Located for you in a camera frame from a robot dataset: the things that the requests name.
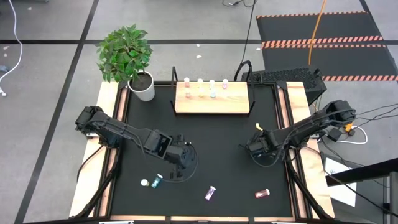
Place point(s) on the wooden shelf black metal frame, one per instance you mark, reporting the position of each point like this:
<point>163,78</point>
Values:
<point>217,104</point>

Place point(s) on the black perforated computer tower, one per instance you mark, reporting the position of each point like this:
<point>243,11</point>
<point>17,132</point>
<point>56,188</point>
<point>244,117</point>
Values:
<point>289,79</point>

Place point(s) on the yellow power plug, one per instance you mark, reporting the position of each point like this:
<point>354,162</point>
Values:
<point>348,126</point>

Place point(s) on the green plant white pot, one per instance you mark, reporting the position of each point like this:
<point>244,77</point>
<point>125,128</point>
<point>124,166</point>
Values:
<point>124,53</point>

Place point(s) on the pink translucent pill bottle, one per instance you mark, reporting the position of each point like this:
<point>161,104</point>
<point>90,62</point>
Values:
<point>225,83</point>
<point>210,193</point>

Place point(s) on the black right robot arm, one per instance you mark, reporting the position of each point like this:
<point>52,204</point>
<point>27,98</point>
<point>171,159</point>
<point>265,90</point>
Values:
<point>311,126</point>

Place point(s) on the black power adapter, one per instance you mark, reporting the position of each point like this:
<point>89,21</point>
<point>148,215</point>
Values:
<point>335,134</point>

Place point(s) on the blue translucent pill bottle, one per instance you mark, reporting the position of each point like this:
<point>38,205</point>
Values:
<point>156,182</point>
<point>212,83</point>
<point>213,93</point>

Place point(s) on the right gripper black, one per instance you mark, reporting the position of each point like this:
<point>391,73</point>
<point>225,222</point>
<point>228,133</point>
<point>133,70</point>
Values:
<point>262,144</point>

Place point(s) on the black mat hazard stripes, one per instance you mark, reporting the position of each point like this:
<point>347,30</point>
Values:
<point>311,28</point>

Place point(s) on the yellow translucent pill bottle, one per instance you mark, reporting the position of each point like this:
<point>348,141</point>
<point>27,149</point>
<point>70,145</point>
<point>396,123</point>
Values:
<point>201,92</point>
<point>145,182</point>
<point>200,82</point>

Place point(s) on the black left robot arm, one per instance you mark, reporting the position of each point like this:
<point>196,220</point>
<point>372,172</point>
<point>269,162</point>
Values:
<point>118,129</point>

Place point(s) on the black beam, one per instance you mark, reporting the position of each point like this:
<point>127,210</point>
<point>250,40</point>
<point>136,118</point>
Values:
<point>367,171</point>

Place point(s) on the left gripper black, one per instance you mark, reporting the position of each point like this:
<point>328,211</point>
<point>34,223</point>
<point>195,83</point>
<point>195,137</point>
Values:
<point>180,155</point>

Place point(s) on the white paper sheet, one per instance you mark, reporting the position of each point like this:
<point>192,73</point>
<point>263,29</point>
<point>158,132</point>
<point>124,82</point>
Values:
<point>342,186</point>

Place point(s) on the red translucent pill bottle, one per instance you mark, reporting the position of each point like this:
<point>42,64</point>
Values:
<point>187,93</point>
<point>261,193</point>
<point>186,81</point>

